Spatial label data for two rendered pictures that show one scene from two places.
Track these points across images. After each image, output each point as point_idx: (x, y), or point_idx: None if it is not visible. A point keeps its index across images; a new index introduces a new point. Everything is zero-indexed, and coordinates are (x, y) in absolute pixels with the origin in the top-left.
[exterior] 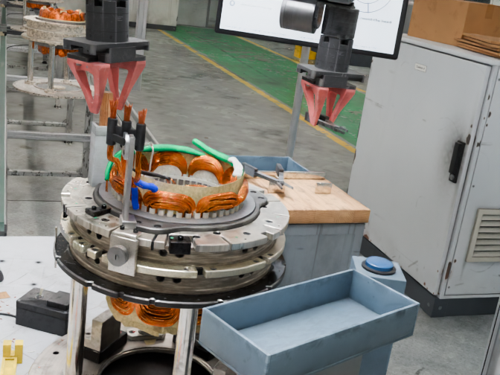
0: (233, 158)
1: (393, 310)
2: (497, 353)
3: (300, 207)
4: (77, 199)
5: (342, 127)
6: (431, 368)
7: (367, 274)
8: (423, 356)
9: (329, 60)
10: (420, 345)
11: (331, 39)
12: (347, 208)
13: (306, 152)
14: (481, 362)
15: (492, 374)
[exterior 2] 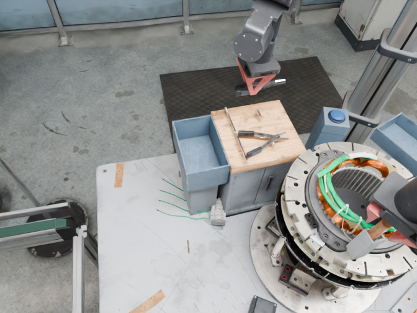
0: (354, 155)
1: (415, 123)
2: (388, 98)
3: (293, 134)
4: (393, 263)
5: (278, 80)
6: (44, 119)
7: (348, 123)
8: (31, 119)
9: (272, 52)
10: (18, 117)
11: (275, 38)
12: (283, 110)
13: None
14: (44, 93)
15: (384, 105)
